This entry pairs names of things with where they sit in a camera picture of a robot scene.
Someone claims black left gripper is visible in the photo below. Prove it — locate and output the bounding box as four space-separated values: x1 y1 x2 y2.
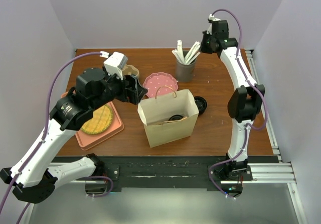
90 67 147 110

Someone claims beige paper takeout bag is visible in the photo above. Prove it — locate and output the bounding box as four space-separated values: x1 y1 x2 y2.
137 89 199 148

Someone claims black coffee cup lid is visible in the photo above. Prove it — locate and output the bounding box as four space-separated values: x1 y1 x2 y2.
168 115 187 122

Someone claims beige cardboard cup carrier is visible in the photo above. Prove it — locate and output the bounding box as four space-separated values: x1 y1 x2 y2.
149 117 188 126

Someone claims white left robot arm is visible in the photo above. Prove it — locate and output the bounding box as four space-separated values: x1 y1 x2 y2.
1 68 147 203

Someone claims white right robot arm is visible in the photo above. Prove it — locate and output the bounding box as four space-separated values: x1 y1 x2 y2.
201 17 265 180

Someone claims white paper straw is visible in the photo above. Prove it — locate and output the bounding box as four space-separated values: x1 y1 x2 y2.
172 49 185 64
177 40 185 64
184 41 201 65

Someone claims pink polka dot plate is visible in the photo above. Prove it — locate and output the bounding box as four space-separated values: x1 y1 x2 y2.
143 72 179 98

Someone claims grey straw holder cup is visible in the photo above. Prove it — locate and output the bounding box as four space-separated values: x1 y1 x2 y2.
175 59 196 82

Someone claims yellow green woven coaster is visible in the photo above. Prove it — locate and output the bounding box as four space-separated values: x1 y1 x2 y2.
81 104 113 135

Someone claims salmon pink tray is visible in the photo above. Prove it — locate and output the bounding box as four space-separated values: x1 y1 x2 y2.
75 101 124 150

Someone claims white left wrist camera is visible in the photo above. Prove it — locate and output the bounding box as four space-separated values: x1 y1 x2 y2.
100 51 128 80

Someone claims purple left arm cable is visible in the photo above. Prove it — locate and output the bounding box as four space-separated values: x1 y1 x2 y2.
0 52 115 224

